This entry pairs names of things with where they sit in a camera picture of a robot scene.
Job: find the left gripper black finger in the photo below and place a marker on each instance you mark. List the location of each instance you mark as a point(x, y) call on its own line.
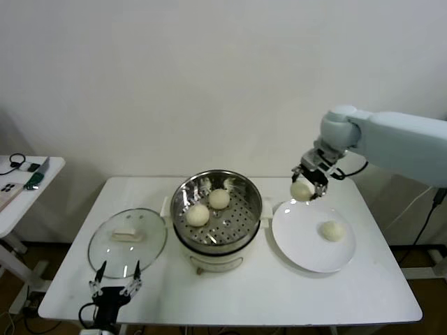
point(137, 277)
point(101, 275)

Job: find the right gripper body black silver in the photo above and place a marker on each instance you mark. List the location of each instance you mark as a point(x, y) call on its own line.
point(319, 164)

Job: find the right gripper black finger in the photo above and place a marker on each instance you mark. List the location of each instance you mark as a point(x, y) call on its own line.
point(297, 173)
point(320, 190)

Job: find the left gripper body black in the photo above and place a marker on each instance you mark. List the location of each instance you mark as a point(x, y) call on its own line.
point(110, 298)

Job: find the white steamed baozi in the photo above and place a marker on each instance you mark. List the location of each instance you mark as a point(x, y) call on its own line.
point(219, 199)
point(301, 191)
point(198, 215)
point(332, 231)

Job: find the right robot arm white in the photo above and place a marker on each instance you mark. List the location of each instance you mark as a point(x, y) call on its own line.
point(394, 143)

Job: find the perforated steel steamer basket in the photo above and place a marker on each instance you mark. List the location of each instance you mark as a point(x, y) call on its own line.
point(237, 216)

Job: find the white round plate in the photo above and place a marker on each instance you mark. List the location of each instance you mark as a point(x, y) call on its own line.
point(300, 240)

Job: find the dark floor power strip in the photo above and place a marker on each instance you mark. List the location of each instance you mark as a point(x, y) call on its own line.
point(33, 301)

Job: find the cream electric cooking pot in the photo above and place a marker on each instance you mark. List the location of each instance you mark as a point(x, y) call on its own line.
point(216, 261)

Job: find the white side table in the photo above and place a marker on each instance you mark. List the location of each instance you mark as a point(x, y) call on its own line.
point(24, 220)

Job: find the beige booklet with black dots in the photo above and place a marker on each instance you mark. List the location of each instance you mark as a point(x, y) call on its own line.
point(7, 195)

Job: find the small white and black device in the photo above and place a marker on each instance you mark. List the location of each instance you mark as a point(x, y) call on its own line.
point(29, 167)

